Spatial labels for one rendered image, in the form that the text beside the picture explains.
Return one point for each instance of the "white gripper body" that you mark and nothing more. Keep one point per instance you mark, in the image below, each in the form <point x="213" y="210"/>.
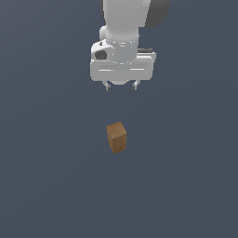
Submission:
<point x="121" y="70"/>

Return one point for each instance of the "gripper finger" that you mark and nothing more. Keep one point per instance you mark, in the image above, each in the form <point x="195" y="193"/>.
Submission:
<point x="108" y="85"/>
<point x="134" y="85"/>

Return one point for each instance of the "brown wooden block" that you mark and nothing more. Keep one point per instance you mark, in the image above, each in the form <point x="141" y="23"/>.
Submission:
<point x="116" y="138"/>

